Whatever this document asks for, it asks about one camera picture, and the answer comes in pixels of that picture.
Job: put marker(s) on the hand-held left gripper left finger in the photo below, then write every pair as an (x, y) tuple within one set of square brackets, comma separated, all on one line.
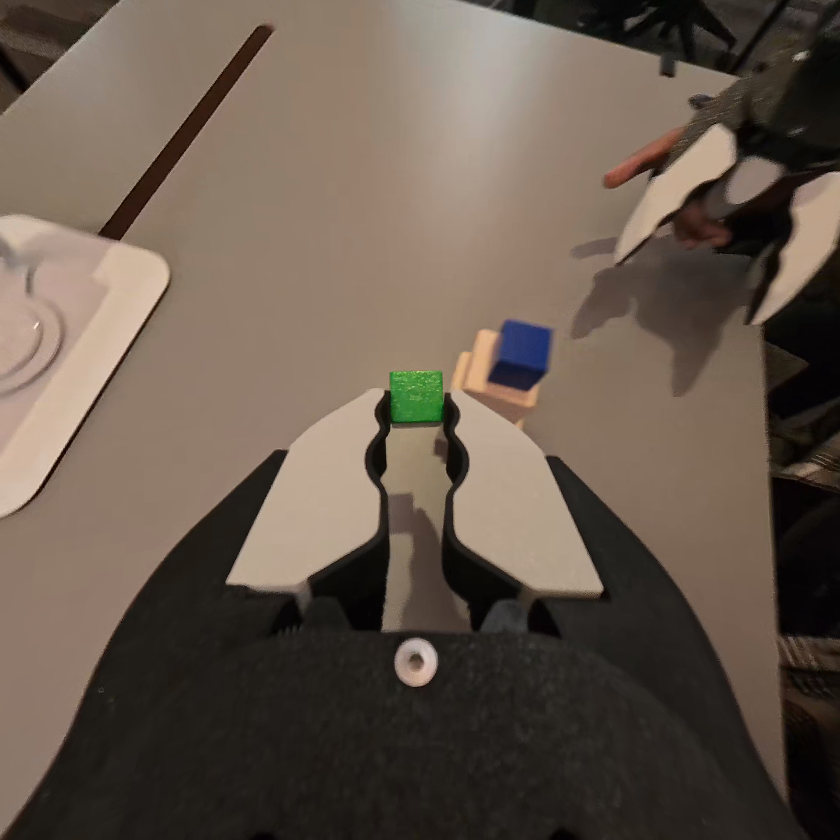
[(308, 499)]

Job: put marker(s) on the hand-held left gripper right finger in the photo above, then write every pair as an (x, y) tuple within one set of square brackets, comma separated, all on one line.
[(525, 505)]

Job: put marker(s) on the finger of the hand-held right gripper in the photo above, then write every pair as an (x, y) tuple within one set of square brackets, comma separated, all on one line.
[(682, 177), (814, 236)]

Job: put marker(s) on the large plain wooden cube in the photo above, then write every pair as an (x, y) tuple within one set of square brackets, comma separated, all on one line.
[(508, 407)]

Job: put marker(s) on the blue wooden cube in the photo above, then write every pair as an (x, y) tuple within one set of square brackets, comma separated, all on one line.
[(522, 358)]

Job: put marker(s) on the small green wooden cube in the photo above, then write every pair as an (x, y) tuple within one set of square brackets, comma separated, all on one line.
[(417, 397)]

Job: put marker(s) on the medium plain wooden cube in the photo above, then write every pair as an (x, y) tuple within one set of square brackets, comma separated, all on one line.
[(482, 354)]

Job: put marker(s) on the person's right hand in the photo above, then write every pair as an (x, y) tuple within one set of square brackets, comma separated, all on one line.
[(640, 164)]

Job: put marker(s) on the black chair base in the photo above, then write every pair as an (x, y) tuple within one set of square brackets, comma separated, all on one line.
[(682, 26)]

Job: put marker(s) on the white document stand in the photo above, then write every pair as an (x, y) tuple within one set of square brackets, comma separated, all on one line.
[(118, 308)]

